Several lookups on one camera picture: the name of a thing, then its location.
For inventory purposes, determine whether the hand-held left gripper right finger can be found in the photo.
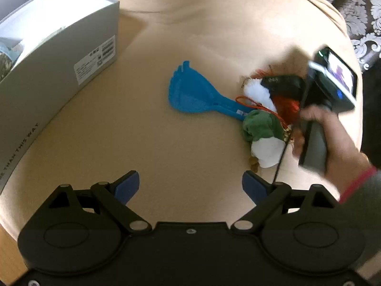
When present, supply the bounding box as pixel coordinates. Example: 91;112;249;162
231;170;343;235

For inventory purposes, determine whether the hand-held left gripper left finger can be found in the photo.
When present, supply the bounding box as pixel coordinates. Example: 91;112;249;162
29;170;152;236

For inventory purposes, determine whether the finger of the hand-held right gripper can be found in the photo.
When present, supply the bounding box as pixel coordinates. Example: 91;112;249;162
260;75;308;100

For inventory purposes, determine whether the green and white plush duck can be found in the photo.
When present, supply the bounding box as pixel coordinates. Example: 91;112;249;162
242;110;288;173

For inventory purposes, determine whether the white cardboard box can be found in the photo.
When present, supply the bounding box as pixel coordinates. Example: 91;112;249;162
0;0;120;193

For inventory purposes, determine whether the clear snack packet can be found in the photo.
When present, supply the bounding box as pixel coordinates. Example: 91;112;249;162
0;37;25;82

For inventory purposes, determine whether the person's right forearm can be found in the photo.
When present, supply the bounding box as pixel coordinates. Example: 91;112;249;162
338;167;381;275

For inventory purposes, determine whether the person's right hand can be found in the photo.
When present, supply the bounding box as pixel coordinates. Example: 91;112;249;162
292;106;371;198

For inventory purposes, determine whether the brown damask curtain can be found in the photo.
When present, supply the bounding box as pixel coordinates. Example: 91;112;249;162
268;0;381;72

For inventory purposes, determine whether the blue plastic scoop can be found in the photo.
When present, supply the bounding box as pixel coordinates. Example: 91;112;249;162
167;60;253;122

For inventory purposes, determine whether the black cord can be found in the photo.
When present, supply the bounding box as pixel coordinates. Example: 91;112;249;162
272;125;294;184

